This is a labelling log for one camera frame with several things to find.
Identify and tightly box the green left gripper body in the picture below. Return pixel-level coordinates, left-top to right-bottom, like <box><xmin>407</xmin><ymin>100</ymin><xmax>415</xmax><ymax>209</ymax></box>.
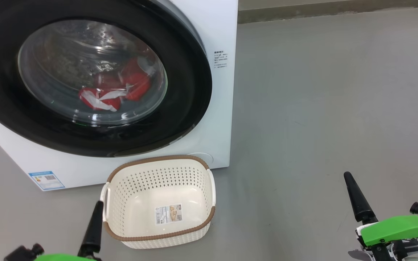
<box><xmin>33</xmin><ymin>254</ymin><xmax>97</xmax><ymax>261</ymax></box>

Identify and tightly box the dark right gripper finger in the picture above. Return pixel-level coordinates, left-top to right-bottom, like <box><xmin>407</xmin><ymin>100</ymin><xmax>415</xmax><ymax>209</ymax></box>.
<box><xmin>343</xmin><ymin>171</ymin><xmax>378</xmax><ymax>223</ymax></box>

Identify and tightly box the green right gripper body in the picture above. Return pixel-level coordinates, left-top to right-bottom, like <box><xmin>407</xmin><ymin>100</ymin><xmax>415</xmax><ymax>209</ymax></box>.
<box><xmin>348</xmin><ymin>215</ymin><xmax>418</xmax><ymax>261</ymax></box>

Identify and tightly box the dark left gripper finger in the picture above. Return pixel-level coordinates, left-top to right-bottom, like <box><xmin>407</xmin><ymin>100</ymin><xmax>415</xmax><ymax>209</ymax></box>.
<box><xmin>77</xmin><ymin>200</ymin><xmax>104</xmax><ymax>258</ymax></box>

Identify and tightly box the red and white garment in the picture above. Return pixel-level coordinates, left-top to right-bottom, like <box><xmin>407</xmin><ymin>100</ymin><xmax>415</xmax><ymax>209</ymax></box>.
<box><xmin>78</xmin><ymin>56</ymin><xmax>155</xmax><ymax>112</ymax></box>

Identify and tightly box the black round glass washer door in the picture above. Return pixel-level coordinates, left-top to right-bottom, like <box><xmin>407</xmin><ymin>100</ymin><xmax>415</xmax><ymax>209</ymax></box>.
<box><xmin>0</xmin><ymin>0</ymin><xmax>213</xmax><ymax>157</ymax></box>

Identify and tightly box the cream perforated laundry basket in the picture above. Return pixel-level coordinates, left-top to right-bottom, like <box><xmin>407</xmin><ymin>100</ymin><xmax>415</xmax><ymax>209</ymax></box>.
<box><xmin>100</xmin><ymin>155</ymin><xmax>217</xmax><ymax>249</ymax></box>

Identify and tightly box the white front-load washing machine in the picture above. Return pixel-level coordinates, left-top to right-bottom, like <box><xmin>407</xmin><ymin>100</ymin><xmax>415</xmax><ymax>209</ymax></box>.
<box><xmin>0</xmin><ymin>0</ymin><xmax>238</xmax><ymax>191</ymax></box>

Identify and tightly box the blue energy label sticker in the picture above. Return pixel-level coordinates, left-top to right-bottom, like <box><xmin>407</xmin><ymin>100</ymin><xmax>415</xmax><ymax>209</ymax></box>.
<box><xmin>28</xmin><ymin>171</ymin><xmax>65</xmax><ymax>191</ymax></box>

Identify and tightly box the round white filter cover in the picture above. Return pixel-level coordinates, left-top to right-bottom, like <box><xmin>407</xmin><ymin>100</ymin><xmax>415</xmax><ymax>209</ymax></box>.
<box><xmin>187</xmin><ymin>152</ymin><xmax>214</xmax><ymax>169</ymax></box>

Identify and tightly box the brown skirting strip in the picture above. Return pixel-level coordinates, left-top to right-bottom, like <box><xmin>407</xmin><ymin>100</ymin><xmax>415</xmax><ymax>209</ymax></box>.
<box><xmin>237</xmin><ymin>0</ymin><xmax>418</xmax><ymax>24</ymax></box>

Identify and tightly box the black printed text label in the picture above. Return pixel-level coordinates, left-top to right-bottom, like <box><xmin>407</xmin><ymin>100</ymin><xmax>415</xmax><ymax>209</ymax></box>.
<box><xmin>214</xmin><ymin>51</ymin><xmax>228</xmax><ymax>69</ymax></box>

